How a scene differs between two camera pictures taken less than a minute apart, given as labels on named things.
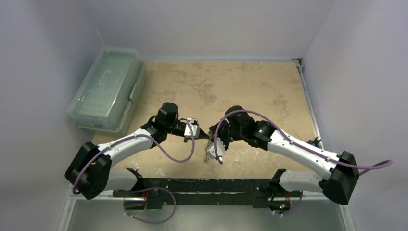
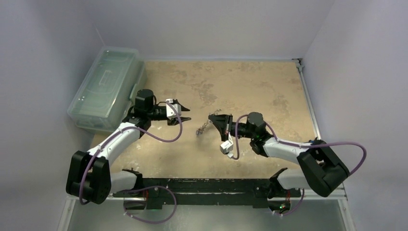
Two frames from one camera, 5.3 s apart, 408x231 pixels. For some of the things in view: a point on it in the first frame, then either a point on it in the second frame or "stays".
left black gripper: x=202 y=135 → x=173 y=121
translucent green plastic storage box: x=109 y=94 stays
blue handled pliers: x=315 y=142 stays
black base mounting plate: x=259 y=193 stays
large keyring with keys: x=210 y=137 → x=199 y=131
